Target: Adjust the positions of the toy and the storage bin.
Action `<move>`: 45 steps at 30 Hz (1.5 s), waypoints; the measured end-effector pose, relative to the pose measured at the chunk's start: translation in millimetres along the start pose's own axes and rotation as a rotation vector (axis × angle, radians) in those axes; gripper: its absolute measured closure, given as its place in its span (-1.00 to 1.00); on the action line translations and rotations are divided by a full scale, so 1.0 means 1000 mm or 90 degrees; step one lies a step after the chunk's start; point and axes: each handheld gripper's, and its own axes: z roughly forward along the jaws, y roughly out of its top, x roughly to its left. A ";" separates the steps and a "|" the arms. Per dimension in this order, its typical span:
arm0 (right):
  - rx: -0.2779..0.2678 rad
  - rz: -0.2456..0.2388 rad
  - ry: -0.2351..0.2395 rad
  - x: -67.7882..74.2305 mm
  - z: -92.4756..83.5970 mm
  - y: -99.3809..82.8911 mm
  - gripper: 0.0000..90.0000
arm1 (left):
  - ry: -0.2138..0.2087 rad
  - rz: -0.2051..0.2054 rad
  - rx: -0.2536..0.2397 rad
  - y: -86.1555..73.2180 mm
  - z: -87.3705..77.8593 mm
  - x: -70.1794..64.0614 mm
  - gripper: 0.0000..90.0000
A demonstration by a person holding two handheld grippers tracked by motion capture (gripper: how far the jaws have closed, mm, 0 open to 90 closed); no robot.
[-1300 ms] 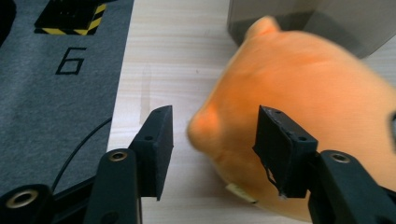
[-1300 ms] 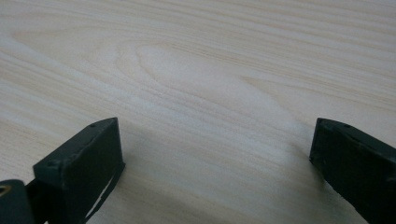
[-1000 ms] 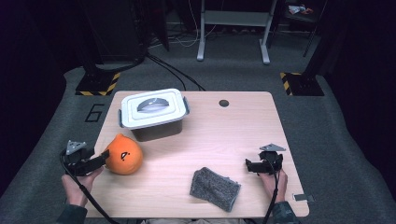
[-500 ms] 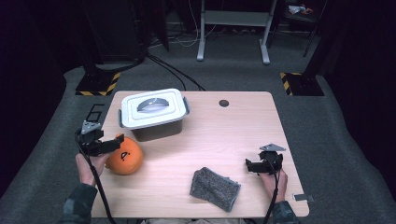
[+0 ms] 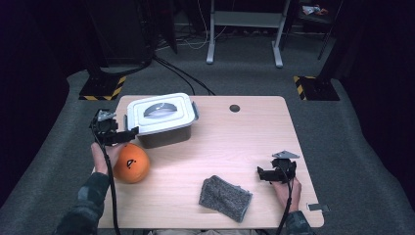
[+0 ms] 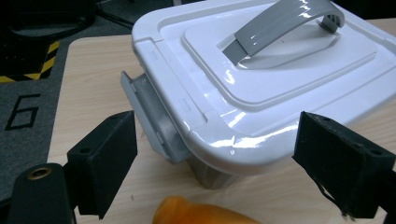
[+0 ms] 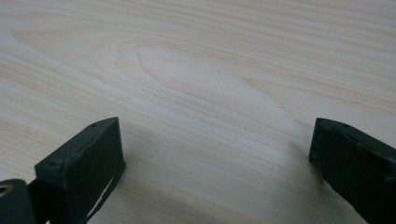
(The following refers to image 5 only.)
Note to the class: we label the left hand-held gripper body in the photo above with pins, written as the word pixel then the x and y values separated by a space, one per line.
pixel 104 130

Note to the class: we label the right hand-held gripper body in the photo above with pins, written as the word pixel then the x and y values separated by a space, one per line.
pixel 287 169

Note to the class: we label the orange plush toy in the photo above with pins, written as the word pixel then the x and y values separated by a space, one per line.
pixel 132 163

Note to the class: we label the grey fluffy cloth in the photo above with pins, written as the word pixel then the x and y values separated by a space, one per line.
pixel 225 199

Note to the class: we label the person's right hand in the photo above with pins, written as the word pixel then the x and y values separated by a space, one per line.
pixel 290 196

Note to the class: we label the person's left hand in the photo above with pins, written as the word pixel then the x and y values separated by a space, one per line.
pixel 99 158

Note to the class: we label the black hazard-striped stand base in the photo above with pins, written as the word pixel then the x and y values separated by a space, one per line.
pixel 318 88
pixel 101 88

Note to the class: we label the grey tape strip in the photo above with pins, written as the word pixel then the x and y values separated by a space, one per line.
pixel 318 207

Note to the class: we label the round dark table grommet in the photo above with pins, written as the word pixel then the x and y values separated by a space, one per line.
pixel 234 108

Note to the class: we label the dark side table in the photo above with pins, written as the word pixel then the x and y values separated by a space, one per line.
pixel 313 24

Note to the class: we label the small colourful bundle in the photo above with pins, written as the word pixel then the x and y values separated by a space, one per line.
pixel 313 9

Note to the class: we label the white desk frame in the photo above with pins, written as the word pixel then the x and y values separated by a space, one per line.
pixel 248 19

